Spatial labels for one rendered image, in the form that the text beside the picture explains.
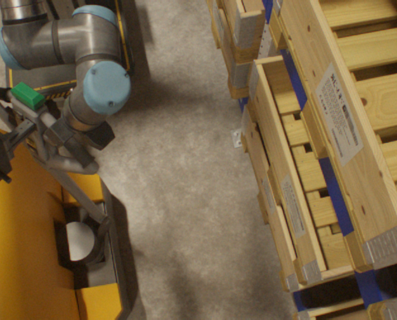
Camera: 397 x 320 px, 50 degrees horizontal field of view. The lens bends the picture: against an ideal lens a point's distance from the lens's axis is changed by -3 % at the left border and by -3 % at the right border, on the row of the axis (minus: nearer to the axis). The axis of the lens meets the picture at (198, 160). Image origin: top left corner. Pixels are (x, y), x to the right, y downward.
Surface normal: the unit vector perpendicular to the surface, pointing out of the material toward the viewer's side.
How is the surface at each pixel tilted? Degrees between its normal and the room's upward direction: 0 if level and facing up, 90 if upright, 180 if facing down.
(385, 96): 0
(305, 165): 0
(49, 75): 0
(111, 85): 35
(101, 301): 22
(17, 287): 68
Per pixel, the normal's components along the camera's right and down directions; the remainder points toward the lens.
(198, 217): 0.00, -0.35
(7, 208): 0.90, -0.32
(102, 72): 0.55, -0.13
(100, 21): 0.35, -0.22
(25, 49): 0.09, 0.43
